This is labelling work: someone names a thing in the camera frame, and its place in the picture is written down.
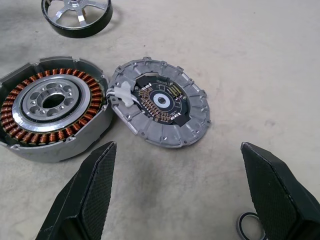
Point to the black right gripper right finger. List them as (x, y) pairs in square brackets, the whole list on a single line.
[(282, 200)]

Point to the grey cover plate with circuit board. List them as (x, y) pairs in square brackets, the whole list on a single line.
[(192, 125)]

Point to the silver motor stator housing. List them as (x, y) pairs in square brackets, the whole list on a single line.
[(62, 150)]

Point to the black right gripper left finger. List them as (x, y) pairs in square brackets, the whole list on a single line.
[(82, 200)]

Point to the black rotor silver spokes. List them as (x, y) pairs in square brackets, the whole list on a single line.
[(75, 32)]

